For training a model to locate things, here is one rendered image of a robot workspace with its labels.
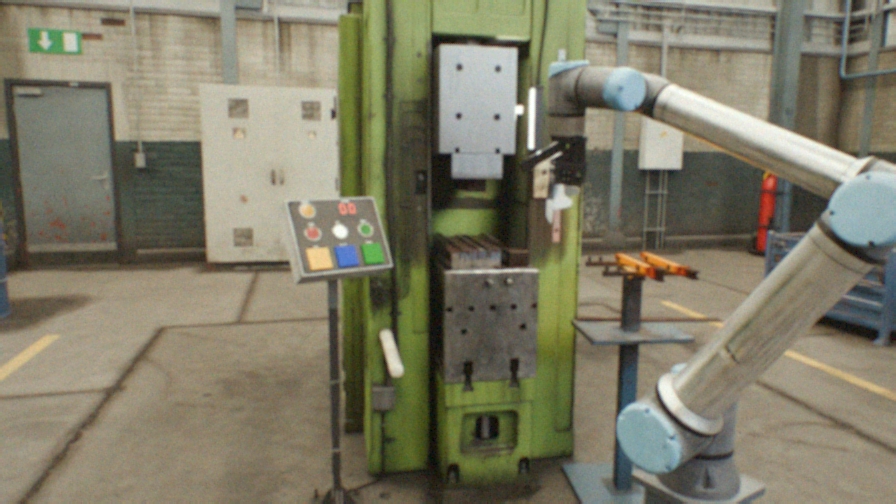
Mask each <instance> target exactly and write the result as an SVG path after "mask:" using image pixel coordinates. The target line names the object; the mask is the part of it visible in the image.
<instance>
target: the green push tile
mask: <svg viewBox="0 0 896 504"><path fill-rule="evenodd" d="M360 247H361V251H362V255H363V258H364V262H365V265H370V264H379V263H384V262H385V261H384V258H383V254H382V251H381V247H380V244H379V243H375V244H363V245H360Z"/></svg>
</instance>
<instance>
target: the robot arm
mask: <svg viewBox="0 0 896 504"><path fill-rule="evenodd" d="M548 80H549V83H548V111H547V133H548V134H549V135H550V141H552V142H556V143H554V144H552V145H550V146H549V147H547V148H545V149H543V150H541V151H540V152H538V153H536V154H534V155H532V156H531V155H530V156H528V157H525V158H524V159H523V160H521V162H520V163H519V164H518V165H519V167H520V169H521V171H522V172H523V173H524V172H526V171H527V172H529V171H532V170H533V169H534V168H536V167H537V165H538V164H540V163H542V162H544V161H546V160H547V159H549V158H551V157H552V158H551V159H550V161H549V162H550V166H549V180H548V188H547V203H546V216H547V219H548V221H549V223H552V218H553V211H554V210H560V209H565V208H569V207H571V205H572V200H571V199H570V198H568V197H566V196H571V195H577V194H579V193H580V189H579V188H577V187H575V186H579V187H582V183H584V182H585V180H586V177H587V160H588V159H586V144H587V142H588V136H581V135H583V134H584V133H585V122H586V108H593V109H602V110H611V111H616V112H631V113H638V114H641V115H643V116H645V117H647V118H649V119H652V120H654V121H656V122H659V123H663V124H665V125H667V126H669V127H672V128H674V129H676V130H678V131H680V132H682V133H685V134H687V135H689V136H691V137H693V138H696V139H698V140H700V141H702V142H704V143H707V144H709V145H711V146H713V147H715V148H718V149H720V150H722V151H724V152H726V153H728V154H731V155H733V156H735V157H737V158H739V159H742V160H744V161H746V162H748V163H750V164H753V165H755V166H757V167H759V168H761V169H763V170H766V171H768V172H770V173H772V174H774V175H777V176H779V177H781V178H783V179H785V180H788V181H790V182H792V183H794V184H796V185H798V186H801V187H803V188H805V189H807V190H809V191H812V192H814V193H816V194H818V195H820V196H823V197H825V198H827V199H829V200H831V201H830V204H829V208H828V209H827V210H826V211H825V212H824V213H823V214H822V216H821V217H820V218H819V219H818V220H817V221H816V222H815V226H814V227H813V228H812V229H811V230H810V231H809V232H808V233H807V234H806V236H805V237H804V238H803V239H802V240H801V241H800V242H799V243H798V244H797V245H796V246H795V248H794V249H793V250H792V251H791V252H790V253H789V254H788V255H787V256H786V257H785V258H784V259H783V261H782V262H781V263H780V264H779V265H778V266H777V267H776V268H775V269H774V270H773V271H772V272H771V274H770V275H769V276H768V277H767V278H766V279H765V280H764V281H763V282H762V283H761V284H760V286H759V287H758V288H757V289H756V290H755V291H754V292H753V293H752V294H751V295H750V296H749V297H748V299H747V300H746V301H745V302H744V303H743V304H742V305H741V306H740V307H739V308H738V309H737V311H736V312H735V313H734V314H733V315H732V316H731V317H730V318H729V319H728V320H727V321H726V322H725V324H724V325H723V326H722V327H721V328H720V329H719V330H718V331H717V332H716V333H715V334H714V336H713V337H712V338H711V339H710V340H709V341H708V342H707V343H706V344H705V345H704V346H703V347H702V349H701V350H700V351H699V352H698V353H697V354H696V355H695V356H694V357H693V358H692V359H691V360H690V362H689V363H688V364H680V365H676V366H674V367H673V368H672V370H671V373H668V374H665V375H664V376H662V377H661V378H660V380H659V381H658V382H657V383H656V384H655V385H654V386H653V387H652V388H651V390H650V391H649V392H648V393H647V394H646V395H645V396H644V397H643V398H642V399H641V400H639V401H638V402H636V403H633V404H630V405H629V406H627V407H626V409H624V410H623V411H622V413H621V414H620V416H619V418H618V421H617V437H618V440H619V441H620V444H621V448H622V450H623V451H624V453H625V455H626V456H627V457H628V459H629V460H630V461H631V462H632V463H633V464H634V465H635V466H637V467H638V468H639V469H642V470H644V471H645V472H647V473H650V474H654V475H656V476H657V479H658V480H659V481H660V483H661V484H662V485H664V486H665V487H666V488H668V489H669V490H671V491H673V492H675V493H677V494H680V495H682V496H685V497H689V498H693V499H697V500H704V501H722V500H727V499H730V498H733V497H735V496H736V495H737V494H738V493H739V492H740V488H741V477H740V474H739V471H738V467H737V464H736V461H735V458H734V444H735V431H736V419H737V406H738V397H739V396H740V395H741V394H742V393H743V392H744V391H745V390H746V389H747V388H748V387H749V386H750V385H752V384H753V383H754V382H755V381H756V380H757V379H758V378H759V377H760V376H761V375H762V374H763V373H764V372H765V371H766V370H767V369H768V368H769V367H770V366H771V365H772V364H773V363H774V362H775V361H776V360H777V359H778V358H779V357H780V356H781V355H782V354H783V353H784V352H786V351H787V350H788V349H789V348H790V347H791V346H792V345H793V344H794V343H795V342H796V341H797V340H798V339H799V338H800V337H801V336H802V335H803V334H804V333H805V332H806V331H807V330H808V329H809V328H810V327H811V326H812V325H813V324H814V323H815V322H816V321H817V320H818V319H820V318H821V317H822V316H823V315H824V314H825V313H826V312H827V311H828V310H829V309H830V308H831V307H832V306H833V305H834V304H835V303H836V302H837V301H838V300H839V299H840V298H841V297H842V296H843V295H844V294H845V293H846V292H847V291H848V290H849V289H850V288H851V287H853V286H854V285H855V284H856V283H857V282H858V281H859V280H860V279H861V278H862V277H863V276H864V275H865V274H866V273H867V272H868V271H869V270H870V269H871V268H872V267H875V266H877V265H878V264H879V263H880V262H881V261H882V260H883V259H884V258H885V257H886V256H887V255H888V254H889V253H890V252H891V251H892V250H893V249H894V248H896V166H895V165H893V164H891V163H888V162H886V161H883V160H881V159H878V158H876V157H869V158H866V159H863V160H857V159H855V158H852V157H850V156H847V155H845V154H842V153H840V152H837V151H835V150H833V149H830V148H828V147H825V146H823V145H820V144H818V143H815V142H813V141H810V140H808V139H806V138H803V137H801V136H798V135H796V134H793V133H791V132H788V131H786V130H783V129H781V128H778V127H776V126H774V125H771V124H769V123H766V122H764V121H761V120H759V119H756V118H754V117H751V116H749V115H747V114H744V113H742V112H739V111H737V110H734V109H732V108H729V107H727V106H724V105H722V104H719V103H717V102H715V101H712V100H710V99H707V98H705V97H702V96H700V95H697V94H695V93H692V92H690V91H687V90H685V89H683V88H680V87H678V86H677V85H675V84H673V83H671V82H668V81H667V80H666V79H665V78H663V77H662V76H659V75H655V74H645V73H640V72H638V71H637V70H635V69H631V68H628V67H621V68H610V67H590V64H589V62H588V61H587V60H586V61H570V62H556V63H552V64H551V65H550V68H549V76H548ZM567 144H568V145H569V147H567ZM560 152H561V153H560ZM558 153H560V154H558ZM556 154H558V155H556ZM555 155H556V156H555ZM553 156H554V157H553Z"/></svg>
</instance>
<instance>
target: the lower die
mask: <svg viewBox="0 0 896 504"><path fill-rule="evenodd" d="M466 235H467V236H469V237H471V238H472V239H474V240H476V241H477V242H479V243H481V244H482V245H484V246H486V251H478V247H477V246H475V245H474V244H472V243H471V242H469V241H468V240H466V239H464V238H463V237H461V236H460V234H455V236H445V237H447V238H448V239H449V240H451V241H452V242H453V243H454V248H453V244H452V246H451V243H450V245H449V243H447V245H446V257H447V261H448V262H450V263H451V264H452V266H453V268H452V269H473V268H494V265H500V257H501V249H500V248H498V247H497V246H494V245H493V244H491V243H488V241H487V242H486V240H483V239H481V237H478V236H477V235H468V234H466ZM471 265H474V267H471Z"/></svg>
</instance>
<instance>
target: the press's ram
mask: <svg viewBox="0 0 896 504"><path fill-rule="evenodd" d="M516 71H517V49H516V48H498V47H479V46H460V45H439V46H438V47H437V48H436V49H435V50H434V51H433V52H432V53H431V153H463V154H515V115H516V114H522V106H516Z"/></svg>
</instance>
